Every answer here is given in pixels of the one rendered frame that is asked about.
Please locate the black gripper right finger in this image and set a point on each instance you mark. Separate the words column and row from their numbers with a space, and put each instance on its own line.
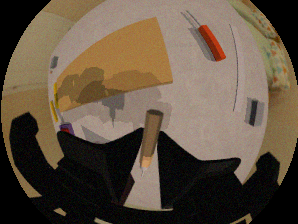
column 179, row 170

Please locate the purple shallow tray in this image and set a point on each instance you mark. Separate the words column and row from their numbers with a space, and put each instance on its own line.
column 69, row 126

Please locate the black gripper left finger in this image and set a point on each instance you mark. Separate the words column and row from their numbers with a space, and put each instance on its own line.
column 114, row 160

